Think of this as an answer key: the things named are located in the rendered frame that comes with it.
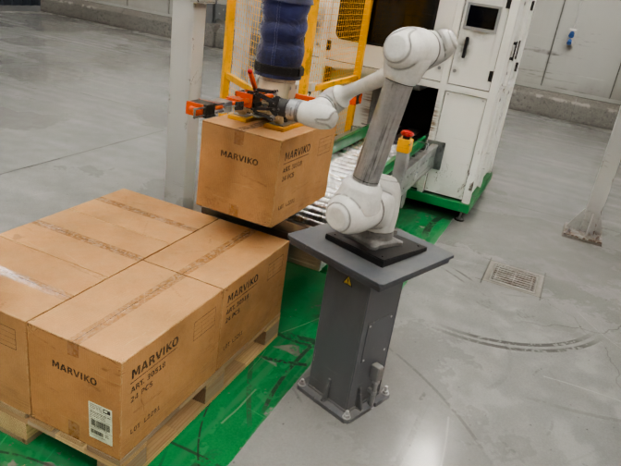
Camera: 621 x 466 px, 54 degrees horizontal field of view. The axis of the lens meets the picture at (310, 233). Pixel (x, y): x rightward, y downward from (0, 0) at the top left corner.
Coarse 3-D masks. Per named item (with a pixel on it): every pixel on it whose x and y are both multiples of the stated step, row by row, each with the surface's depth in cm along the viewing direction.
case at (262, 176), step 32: (224, 128) 265; (256, 128) 269; (224, 160) 270; (256, 160) 263; (288, 160) 267; (320, 160) 300; (224, 192) 275; (256, 192) 268; (288, 192) 277; (320, 192) 313
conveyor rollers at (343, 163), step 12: (360, 144) 477; (396, 144) 493; (336, 156) 438; (348, 156) 444; (336, 168) 411; (348, 168) 417; (336, 180) 385; (312, 204) 345; (324, 204) 343; (300, 216) 321; (312, 216) 326; (324, 216) 326
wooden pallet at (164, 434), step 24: (264, 336) 299; (240, 360) 288; (216, 384) 261; (0, 408) 225; (192, 408) 253; (24, 432) 224; (48, 432) 217; (168, 432) 238; (96, 456) 210; (144, 456) 220
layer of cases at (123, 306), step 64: (128, 192) 321; (0, 256) 241; (64, 256) 248; (128, 256) 256; (192, 256) 264; (256, 256) 272; (0, 320) 209; (64, 320) 207; (128, 320) 213; (192, 320) 225; (256, 320) 282; (0, 384) 221; (64, 384) 205; (128, 384) 198; (192, 384) 240; (128, 448) 209
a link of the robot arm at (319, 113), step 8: (304, 104) 247; (312, 104) 246; (320, 104) 246; (328, 104) 249; (304, 112) 246; (312, 112) 245; (320, 112) 244; (328, 112) 244; (336, 112) 247; (304, 120) 248; (312, 120) 246; (320, 120) 245; (328, 120) 244; (336, 120) 248; (320, 128) 248; (328, 128) 247
